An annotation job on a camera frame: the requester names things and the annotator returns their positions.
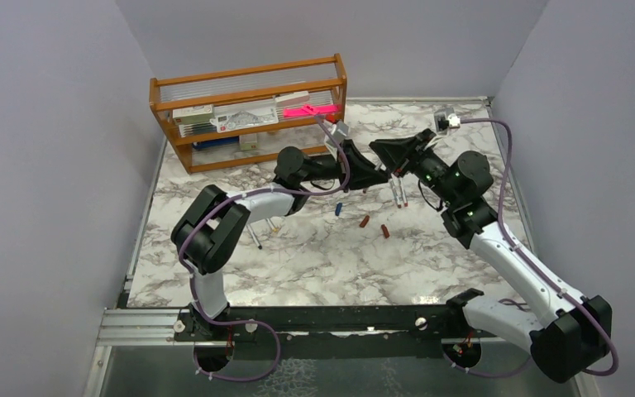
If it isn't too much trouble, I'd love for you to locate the pink plastic clip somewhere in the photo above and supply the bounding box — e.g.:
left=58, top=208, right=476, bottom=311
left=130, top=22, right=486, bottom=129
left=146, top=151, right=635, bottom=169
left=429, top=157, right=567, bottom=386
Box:
left=283, top=104, right=341, bottom=118

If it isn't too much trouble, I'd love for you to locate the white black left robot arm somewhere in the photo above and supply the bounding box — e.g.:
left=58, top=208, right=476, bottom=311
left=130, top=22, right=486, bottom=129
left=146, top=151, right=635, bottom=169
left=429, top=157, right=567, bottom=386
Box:
left=171, top=139, right=389, bottom=340

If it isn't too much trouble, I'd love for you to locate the small white box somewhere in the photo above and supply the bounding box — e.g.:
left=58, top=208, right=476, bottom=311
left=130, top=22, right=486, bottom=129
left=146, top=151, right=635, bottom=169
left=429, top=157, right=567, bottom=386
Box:
left=238, top=134, right=259, bottom=151

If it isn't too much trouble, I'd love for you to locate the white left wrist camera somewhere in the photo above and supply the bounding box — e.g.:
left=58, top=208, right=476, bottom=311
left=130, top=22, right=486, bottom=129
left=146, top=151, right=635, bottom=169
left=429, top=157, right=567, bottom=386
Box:
left=323, top=120, right=349, bottom=152

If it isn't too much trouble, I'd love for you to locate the blue box on shelf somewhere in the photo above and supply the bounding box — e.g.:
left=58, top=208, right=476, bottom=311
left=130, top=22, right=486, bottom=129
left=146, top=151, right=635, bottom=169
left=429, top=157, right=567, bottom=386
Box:
left=192, top=136, right=240, bottom=151

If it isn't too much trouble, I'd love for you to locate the pink white eraser box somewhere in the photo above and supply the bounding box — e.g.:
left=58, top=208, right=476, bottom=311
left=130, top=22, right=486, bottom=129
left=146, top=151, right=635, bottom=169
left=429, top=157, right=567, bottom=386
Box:
left=274, top=91, right=310, bottom=107

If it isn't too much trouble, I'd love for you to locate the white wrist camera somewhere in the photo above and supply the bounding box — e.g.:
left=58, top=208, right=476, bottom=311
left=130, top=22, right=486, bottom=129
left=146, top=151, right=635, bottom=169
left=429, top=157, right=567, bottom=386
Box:
left=323, top=120, right=349, bottom=152
left=428, top=108, right=461, bottom=146

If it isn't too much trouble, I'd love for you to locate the white pen left side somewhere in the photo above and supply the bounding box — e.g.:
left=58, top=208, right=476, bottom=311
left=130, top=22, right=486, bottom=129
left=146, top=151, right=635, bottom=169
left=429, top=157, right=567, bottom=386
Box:
left=246, top=225, right=263, bottom=250

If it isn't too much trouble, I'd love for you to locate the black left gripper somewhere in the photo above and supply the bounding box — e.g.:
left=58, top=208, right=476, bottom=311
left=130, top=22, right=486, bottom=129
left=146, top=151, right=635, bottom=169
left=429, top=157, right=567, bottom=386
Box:
left=298, top=137, right=388, bottom=192

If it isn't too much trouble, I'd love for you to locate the wooden shelf rack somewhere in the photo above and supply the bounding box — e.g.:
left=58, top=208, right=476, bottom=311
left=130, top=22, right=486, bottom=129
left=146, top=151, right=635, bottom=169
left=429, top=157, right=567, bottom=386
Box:
left=149, top=54, right=347, bottom=174

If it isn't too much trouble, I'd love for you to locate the white pen red end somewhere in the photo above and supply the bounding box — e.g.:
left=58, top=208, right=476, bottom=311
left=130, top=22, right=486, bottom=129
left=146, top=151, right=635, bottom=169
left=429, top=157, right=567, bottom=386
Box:
left=398, top=178, right=408, bottom=208

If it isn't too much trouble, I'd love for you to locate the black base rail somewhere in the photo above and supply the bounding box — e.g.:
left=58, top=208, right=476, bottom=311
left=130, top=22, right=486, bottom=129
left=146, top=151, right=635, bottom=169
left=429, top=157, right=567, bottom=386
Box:
left=173, top=304, right=488, bottom=369

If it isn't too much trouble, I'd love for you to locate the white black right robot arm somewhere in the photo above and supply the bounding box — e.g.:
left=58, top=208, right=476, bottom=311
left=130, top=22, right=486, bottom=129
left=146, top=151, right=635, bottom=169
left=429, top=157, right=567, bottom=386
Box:
left=369, top=130, right=618, bottom=383

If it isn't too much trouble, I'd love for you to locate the red brown pen cap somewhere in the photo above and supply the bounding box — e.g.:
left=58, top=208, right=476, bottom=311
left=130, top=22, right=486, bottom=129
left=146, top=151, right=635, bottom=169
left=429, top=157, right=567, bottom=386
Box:
left=380, top=224, right=390, bottom=239

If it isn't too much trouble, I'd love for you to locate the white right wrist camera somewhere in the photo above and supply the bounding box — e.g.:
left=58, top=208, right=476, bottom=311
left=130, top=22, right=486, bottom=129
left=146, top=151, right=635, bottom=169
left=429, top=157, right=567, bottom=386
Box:
left=428, top=108, right=461, bottom=146

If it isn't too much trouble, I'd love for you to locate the white pen yellow end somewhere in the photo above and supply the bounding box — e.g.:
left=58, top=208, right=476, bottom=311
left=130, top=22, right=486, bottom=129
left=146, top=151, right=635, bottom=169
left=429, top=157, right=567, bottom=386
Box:
left=266, top=218, right=280, bottom=233

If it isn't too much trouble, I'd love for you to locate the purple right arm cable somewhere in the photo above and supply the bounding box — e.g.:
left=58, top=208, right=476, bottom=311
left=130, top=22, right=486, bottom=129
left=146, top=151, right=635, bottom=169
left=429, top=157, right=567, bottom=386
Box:
left=456, top=117, right=620, bottom=379

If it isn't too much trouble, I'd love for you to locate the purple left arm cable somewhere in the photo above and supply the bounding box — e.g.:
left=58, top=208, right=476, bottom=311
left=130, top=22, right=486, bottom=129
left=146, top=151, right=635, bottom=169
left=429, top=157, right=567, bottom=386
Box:
left=177, top=113, right=351, bottom=383

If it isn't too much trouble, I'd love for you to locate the white green box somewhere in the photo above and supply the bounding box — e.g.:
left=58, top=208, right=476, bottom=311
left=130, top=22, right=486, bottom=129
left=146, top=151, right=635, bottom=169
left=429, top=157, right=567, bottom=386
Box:
left=171, top=104, right=214, bottom=125

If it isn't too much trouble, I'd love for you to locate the red pen cap loose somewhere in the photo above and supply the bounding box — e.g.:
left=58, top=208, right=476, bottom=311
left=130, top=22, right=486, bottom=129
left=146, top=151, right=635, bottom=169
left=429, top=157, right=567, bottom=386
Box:
left=359, top=215, right=370, bottom=228

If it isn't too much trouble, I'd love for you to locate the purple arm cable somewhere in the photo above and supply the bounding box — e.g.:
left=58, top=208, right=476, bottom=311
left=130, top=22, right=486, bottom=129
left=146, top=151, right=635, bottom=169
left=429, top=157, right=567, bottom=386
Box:
left=177, top=113, right=351, bottom=383
left=456, top=117, right=620, bottom=379

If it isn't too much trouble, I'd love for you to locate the aluminium frame rail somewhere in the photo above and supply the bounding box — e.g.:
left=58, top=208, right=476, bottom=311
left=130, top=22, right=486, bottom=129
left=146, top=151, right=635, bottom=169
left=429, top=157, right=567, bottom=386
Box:
left=96, top=309, right=182, bottom=347

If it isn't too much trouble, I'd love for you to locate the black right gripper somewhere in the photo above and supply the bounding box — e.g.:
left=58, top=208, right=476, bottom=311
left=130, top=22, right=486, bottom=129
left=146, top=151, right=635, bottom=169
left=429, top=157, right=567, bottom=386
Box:
left=370, top=129, right=459, bottom=207

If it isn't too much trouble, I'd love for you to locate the white protractor ruler pack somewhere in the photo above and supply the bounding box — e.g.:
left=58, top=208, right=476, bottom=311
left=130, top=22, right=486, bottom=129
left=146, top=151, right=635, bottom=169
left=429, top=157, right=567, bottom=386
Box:
left=209, top=107, right=279, bottom=133

